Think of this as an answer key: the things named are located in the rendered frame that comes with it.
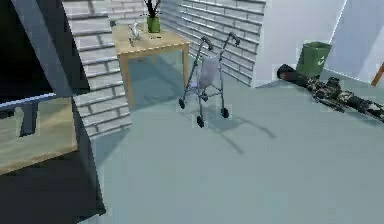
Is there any houseplant in green pot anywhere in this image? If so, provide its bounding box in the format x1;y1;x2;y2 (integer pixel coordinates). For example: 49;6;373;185
142;0;163;34

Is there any grey wheeled walker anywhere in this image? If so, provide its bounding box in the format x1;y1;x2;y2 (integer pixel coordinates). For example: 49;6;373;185
178;31;241;129

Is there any light wooden side table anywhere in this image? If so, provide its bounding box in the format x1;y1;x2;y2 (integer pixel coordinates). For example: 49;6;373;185
111;22;191;108

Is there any small grey statuette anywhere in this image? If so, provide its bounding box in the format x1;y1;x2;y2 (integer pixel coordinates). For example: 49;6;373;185
128;22;142;47

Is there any green waste bin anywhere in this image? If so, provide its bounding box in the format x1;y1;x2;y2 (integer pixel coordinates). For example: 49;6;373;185
295;41;332;79

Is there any orange wooden leg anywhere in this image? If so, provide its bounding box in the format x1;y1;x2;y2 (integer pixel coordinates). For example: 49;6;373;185
370;61;384;88

